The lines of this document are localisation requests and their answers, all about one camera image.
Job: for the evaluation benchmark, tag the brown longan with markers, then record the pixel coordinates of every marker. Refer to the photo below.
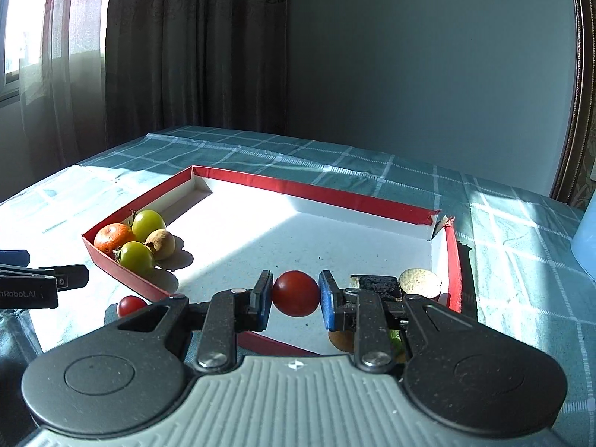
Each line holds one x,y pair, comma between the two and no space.
161,244
340,340

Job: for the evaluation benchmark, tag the green round fruit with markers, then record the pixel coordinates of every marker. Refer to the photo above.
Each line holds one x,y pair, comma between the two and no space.
396,340

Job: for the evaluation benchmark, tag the blue kettle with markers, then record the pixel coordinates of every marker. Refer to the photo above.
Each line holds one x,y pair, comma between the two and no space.
586,242

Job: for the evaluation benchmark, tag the orange tangerine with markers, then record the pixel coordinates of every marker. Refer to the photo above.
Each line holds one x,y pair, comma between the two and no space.
111,240

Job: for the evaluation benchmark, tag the sheer white curtain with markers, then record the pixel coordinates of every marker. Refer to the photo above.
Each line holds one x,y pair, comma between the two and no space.
60,56

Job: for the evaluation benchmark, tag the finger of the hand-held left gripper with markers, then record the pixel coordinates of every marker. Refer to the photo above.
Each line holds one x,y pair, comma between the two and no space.
70,277
11,257

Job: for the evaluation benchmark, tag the dark sugarcane piece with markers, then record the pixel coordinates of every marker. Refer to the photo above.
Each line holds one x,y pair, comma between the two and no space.
375,286

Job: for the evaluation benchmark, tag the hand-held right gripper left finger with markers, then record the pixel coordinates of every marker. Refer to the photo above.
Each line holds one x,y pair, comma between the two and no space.
265,300

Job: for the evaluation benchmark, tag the red cherry tomato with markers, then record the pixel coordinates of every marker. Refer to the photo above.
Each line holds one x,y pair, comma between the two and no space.
295,293
130,306

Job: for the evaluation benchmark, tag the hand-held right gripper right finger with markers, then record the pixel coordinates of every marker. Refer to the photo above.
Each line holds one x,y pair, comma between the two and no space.
328,302

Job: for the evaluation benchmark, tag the framed patterned wall panel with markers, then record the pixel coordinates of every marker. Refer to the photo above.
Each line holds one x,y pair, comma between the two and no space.
582,102

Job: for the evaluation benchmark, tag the red cardboard tray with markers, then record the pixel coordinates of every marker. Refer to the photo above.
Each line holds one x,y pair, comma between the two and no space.
326,200

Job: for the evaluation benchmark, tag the green tomato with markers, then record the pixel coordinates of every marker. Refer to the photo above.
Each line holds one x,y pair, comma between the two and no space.
149,223
135,256

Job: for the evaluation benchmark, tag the brown patterned curtain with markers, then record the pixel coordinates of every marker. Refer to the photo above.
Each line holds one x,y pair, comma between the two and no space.
195,46

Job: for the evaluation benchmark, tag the pale-ended sugarcane piece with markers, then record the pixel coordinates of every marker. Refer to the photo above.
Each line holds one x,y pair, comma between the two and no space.
419,281

